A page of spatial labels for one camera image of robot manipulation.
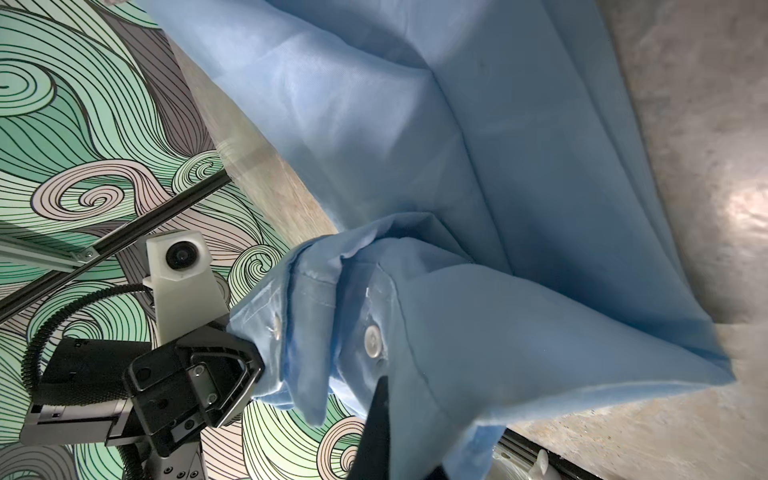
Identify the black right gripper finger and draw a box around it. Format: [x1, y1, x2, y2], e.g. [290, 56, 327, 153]
[347, 376, 390, 480]

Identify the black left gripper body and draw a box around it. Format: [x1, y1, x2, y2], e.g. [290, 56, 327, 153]
[20, 324, 264, 456]

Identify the light blue long sleeve shirt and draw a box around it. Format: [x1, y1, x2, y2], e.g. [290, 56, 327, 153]
[143, 1, 734, 479]

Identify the black corner frame post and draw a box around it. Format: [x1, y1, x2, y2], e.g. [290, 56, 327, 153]
[1, 170, 232, 323]

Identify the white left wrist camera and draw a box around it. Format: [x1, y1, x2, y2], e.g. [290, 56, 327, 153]
[143, 231, 228, 345]

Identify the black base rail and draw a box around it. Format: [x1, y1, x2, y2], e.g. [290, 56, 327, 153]
[497, 428, 600, 480]

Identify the aluminium back rail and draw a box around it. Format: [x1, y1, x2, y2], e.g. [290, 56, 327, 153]
[1, 236, 99, 273]

